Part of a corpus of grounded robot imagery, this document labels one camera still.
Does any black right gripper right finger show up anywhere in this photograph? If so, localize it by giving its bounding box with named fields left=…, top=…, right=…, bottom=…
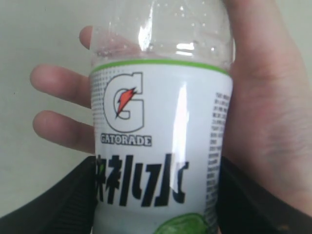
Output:
left=216, top=157, right=312, bottom=234

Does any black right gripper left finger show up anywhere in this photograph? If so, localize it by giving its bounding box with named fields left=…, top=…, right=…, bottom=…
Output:
left=0, top=156, right=98, bottom=234

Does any person's open bare hand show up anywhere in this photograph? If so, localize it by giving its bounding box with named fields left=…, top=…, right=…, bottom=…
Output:
left=30, top=0, right=312, bottom=203

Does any green label Gatorade bottle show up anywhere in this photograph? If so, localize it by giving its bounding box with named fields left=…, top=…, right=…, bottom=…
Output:
left=90, top=0, right=233, bottom=234

